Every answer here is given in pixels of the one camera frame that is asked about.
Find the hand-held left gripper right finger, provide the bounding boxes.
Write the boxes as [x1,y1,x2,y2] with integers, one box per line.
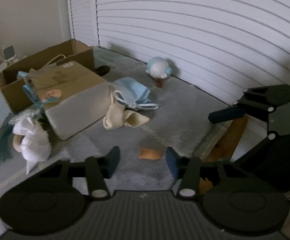
[165,147,246,199]

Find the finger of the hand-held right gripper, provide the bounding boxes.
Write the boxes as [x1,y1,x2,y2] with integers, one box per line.
[235,132,279,172]
[208,86,276,124]

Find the small orange cloth piece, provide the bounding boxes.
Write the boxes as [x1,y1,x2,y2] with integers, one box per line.
[138,147,162,161]

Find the wooden bed frame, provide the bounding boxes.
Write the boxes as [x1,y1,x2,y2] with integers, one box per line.
[204,116,249,163]

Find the wooden ring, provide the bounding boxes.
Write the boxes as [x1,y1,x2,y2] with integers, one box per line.
[13,134,23,153]

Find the brown cardboard box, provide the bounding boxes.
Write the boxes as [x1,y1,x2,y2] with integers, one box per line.
[0,39,96,113]

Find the white cloth bag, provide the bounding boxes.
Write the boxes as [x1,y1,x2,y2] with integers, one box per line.
[12,117,52,175]

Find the light blue face mask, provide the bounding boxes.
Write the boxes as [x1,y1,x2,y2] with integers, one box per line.
[113,77,159,111]

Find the golden closed carton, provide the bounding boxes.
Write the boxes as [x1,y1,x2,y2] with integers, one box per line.
[29,61,116,141]

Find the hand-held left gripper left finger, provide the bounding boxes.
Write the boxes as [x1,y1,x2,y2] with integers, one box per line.
[38,146,121,200]

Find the beige socks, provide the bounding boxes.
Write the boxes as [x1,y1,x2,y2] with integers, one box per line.
[102,102,150,131]

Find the blue and white plush toy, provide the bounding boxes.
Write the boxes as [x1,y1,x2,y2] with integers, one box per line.
[146,56,173,88]

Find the patterned blue white pouch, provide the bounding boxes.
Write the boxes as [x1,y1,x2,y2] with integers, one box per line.
[8,109,45,128]

